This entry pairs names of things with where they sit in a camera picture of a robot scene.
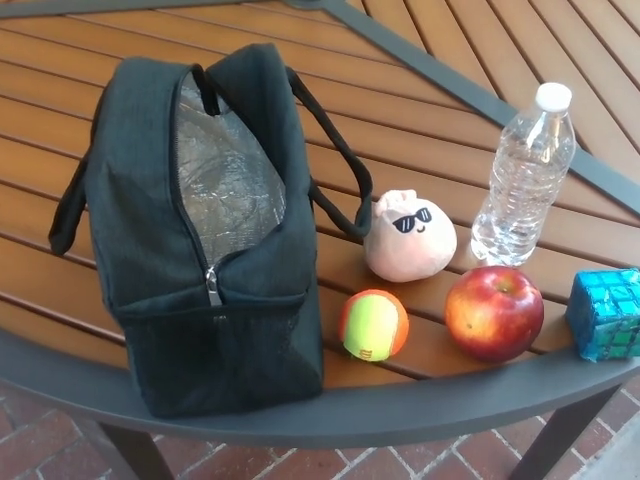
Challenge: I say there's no red apple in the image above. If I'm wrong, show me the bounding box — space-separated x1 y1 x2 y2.
444 266 545 364

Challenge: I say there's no dark metal table leg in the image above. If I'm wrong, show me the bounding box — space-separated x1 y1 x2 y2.
509 384 626 480
97 422 167 480

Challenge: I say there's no peach dumpling plush with sunglasses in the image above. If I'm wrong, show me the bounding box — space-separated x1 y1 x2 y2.
363 189 457 282

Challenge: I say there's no yellow orange tennis ball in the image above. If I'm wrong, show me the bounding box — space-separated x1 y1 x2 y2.
340 289 410 362

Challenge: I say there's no blue foil-wrapped cube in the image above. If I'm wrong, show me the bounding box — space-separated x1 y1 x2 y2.
565 267 640 362

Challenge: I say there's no clear plastic water bottle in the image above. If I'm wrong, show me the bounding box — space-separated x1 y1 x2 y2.
470 82 577 267

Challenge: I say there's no black insulated lunch bag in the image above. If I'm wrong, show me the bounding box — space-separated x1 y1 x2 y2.
48 43 376 420

